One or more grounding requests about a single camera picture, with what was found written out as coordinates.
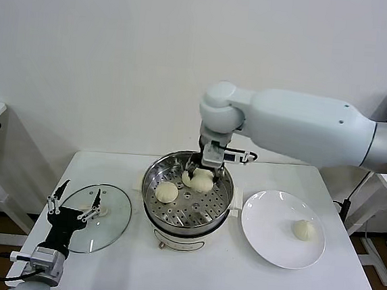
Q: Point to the white steamed baozi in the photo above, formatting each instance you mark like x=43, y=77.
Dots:
x=186, y=181
x=304, y=231
x=202, y=182
x=166, y=193

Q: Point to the large white round plate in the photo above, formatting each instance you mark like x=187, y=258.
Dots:
x=268, y=222

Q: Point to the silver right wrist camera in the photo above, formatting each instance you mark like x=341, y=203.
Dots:
x=213, y=155

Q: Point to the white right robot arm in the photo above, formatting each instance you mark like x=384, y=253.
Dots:
x=300, y=127

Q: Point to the stainless steel steamer basket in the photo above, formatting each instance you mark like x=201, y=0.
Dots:
x=194, y=213

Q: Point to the white laptop stand table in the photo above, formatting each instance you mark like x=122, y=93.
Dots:
x=359, y=220

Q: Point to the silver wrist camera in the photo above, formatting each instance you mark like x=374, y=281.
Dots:
x=213, y=155
x=43, y=257

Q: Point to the round glass pot lid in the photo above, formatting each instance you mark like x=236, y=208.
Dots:
x=112, y=219

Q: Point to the black power strip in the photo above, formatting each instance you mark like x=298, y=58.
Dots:
x=344, y=209

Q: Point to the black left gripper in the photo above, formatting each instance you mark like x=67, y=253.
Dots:
x=64, y=222

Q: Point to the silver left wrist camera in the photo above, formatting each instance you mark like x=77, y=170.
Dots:
x=43, y=257

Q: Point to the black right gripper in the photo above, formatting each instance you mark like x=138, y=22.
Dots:
x=199, y=152

